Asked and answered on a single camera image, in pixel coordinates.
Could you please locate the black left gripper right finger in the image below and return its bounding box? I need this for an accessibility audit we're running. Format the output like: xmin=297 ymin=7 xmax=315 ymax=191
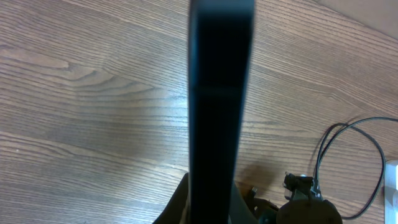
xmin=231 ymin=184 xmax=258 ymax=224

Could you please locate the black smartphone blue screen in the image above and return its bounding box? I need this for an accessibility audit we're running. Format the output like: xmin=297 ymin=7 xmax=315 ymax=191
xmin=188 ymin=0 xmax=254 ymax=223

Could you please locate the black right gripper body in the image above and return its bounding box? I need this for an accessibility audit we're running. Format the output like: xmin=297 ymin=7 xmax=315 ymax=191
xmin=245 ymin=172 xmax=322 ymax=218

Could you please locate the black charger cable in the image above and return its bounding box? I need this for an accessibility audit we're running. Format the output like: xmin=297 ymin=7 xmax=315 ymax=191
xmin=312 ymin=116 xmax=398 ymax=220

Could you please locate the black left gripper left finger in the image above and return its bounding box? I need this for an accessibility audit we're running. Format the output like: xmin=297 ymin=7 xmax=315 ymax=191
xmin=153 ymin=173 xmax=189 ymax=224

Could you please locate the cardboard box wall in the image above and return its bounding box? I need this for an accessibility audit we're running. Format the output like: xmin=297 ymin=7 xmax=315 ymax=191
xmin=314 ymin=0 xmax=397 ymax=39

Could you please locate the white power strip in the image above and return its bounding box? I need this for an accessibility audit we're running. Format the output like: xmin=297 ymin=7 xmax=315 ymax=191
xmin=384 ymin=160 xmax=398 ymax=224

